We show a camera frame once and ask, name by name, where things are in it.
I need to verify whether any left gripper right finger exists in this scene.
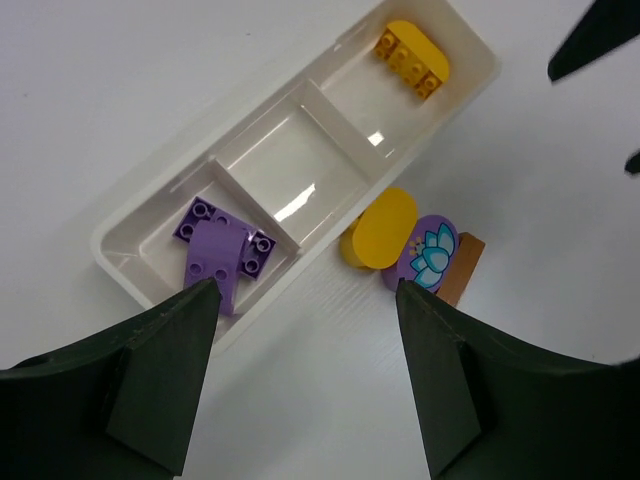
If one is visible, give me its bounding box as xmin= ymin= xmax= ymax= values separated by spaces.
xmin=396 ymin=281 xmax=639 ymax=479

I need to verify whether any yellow half-round lego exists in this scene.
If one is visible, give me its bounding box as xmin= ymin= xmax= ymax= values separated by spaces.
xmin=373 ymin=20 xmax=450 ymax=101

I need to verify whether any purple lego brick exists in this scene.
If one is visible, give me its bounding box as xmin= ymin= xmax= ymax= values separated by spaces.
xmin=173 ymin=196 xmax=276 ymax=280

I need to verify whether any brown lego brick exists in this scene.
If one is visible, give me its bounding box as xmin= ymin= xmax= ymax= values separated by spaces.
xmin=436 ymin=232 xmax=485 ymax=307

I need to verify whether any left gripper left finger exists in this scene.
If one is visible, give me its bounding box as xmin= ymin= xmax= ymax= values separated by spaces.
xmin=1 ymin=279 xmax=221 ymax=479

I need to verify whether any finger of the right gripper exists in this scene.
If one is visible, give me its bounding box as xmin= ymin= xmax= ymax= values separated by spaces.
xmin=547 ymin=0 xmax=639 ymax=83

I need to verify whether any purple lego with flower print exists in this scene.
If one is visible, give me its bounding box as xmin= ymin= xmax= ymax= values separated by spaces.
xmin=381 ymin=215 xmax=459 ymax=293

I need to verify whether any white three-compartment tray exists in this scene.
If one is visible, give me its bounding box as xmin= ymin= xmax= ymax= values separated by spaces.
xmin=91 ymin=1 xmax=500 ymax=353

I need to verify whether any yellow rounded lego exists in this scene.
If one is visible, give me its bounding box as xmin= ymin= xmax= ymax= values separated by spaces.
xmin=339 ymin=187 xmax=418 ymax=270

